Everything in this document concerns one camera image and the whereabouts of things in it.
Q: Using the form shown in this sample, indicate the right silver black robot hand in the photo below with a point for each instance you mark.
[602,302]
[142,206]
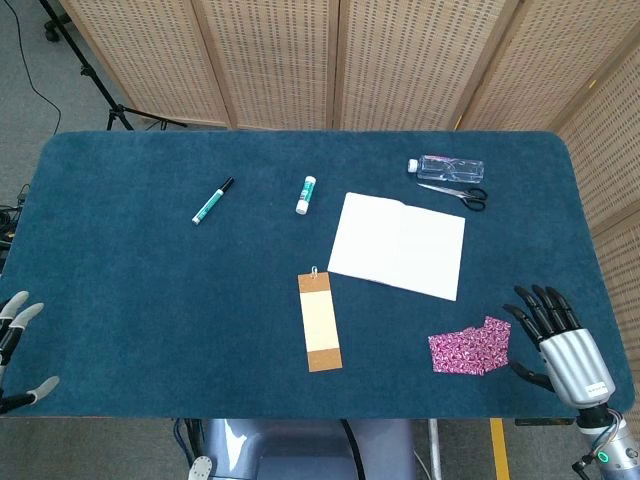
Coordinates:
[575,360]

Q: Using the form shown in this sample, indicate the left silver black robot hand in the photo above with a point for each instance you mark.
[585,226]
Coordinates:
[20,317]

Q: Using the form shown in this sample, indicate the white notebook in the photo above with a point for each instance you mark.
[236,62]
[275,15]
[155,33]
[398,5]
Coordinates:
[400,245]

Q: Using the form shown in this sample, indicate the orange cream tasselled bookmark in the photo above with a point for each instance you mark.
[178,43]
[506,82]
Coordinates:
[320,320]

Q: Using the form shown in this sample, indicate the white green glue stick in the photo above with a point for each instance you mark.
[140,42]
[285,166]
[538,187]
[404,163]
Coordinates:
[306,195]

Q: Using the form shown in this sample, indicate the pink patterned cloth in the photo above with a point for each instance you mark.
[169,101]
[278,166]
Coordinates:
[470,350]

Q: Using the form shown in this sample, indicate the blue carpet table mat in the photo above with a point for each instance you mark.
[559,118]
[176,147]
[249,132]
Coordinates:
[175,300]

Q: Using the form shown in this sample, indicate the silver metal table leg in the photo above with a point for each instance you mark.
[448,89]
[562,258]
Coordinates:
[434,450]

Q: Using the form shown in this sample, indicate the green marker pen black cap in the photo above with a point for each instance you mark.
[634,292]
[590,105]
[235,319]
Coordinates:
[210,202]

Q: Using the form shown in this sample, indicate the clear plastic water bottle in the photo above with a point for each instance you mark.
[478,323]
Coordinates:
[450,168]

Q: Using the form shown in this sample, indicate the black tripod stand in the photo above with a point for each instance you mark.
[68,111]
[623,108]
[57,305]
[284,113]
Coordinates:
[89,71]

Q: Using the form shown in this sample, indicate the black caster wheel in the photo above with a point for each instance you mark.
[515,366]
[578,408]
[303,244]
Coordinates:
[51,34]

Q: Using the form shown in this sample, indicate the grey-blue robot torso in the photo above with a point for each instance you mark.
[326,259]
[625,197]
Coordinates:
[300,450]

